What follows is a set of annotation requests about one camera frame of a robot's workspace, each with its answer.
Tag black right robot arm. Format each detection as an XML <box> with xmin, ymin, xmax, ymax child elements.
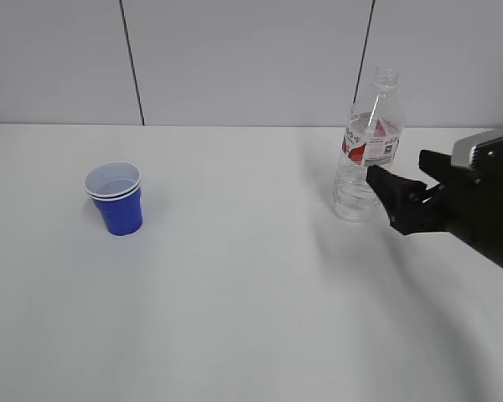
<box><xmin>366</xmin><ymin>150</ymin><xmax>503</xmax><ymax>269</ymax></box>

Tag blue paper cup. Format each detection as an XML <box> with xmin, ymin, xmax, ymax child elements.
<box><xmin>84</xmin><ymin>162</ymin><xmax>143</xmax><ymax>236</ymax></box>

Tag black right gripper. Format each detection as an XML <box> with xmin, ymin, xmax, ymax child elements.
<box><xmin>366</xmin><ymin>150</ymin><xmax>503</xmax><ymax>243</ymax></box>

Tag clear water bottle red label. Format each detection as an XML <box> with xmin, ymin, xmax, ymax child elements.
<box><xmin>333</xmin><ymin>68</ymin><xmax>406</xmax><ymax>222</ymax></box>

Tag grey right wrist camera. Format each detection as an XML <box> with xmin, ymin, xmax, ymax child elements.
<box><xmin>450</xmin><ymin>128</ymin><xmax>503</xmax><ymax>188</ymax></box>

